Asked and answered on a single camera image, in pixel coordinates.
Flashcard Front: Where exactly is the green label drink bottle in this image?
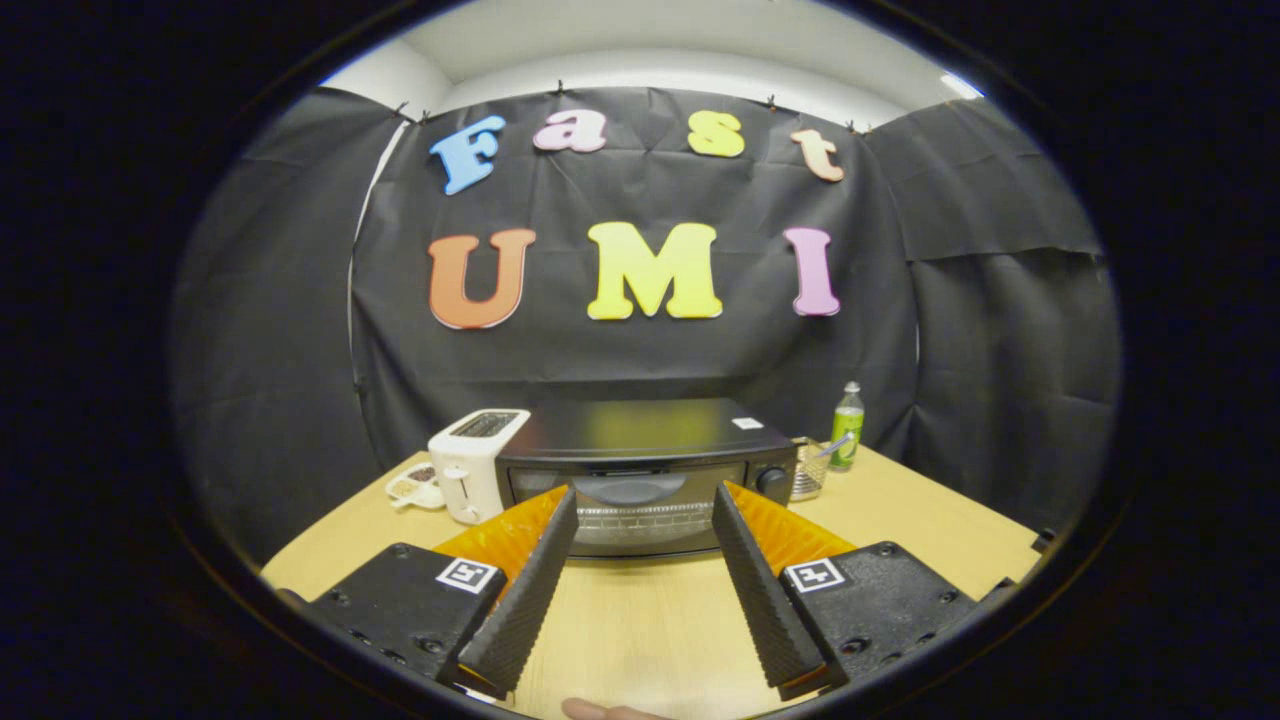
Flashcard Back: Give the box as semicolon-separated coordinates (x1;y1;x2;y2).
829;381;866;472

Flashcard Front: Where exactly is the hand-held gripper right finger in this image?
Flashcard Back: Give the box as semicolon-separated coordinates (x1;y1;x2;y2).
712;481;1016;701

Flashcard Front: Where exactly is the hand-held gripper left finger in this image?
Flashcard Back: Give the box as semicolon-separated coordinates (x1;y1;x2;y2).
300;485;579;699

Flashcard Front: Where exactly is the small white snack dish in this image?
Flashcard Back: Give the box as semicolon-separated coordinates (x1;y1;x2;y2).
385;462;447;511

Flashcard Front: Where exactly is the black toaster oven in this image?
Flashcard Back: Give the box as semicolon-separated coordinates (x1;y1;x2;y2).
495;398;798;559

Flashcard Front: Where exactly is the wire mesh cup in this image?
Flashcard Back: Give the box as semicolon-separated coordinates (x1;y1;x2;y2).
790;436;833;502

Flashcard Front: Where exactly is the black backdrop cloth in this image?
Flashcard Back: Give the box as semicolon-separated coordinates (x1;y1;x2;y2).
170;85;1121;566

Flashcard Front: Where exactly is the white pop-up toaster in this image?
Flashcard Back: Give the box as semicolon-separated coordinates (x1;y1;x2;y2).
428;409;531;526

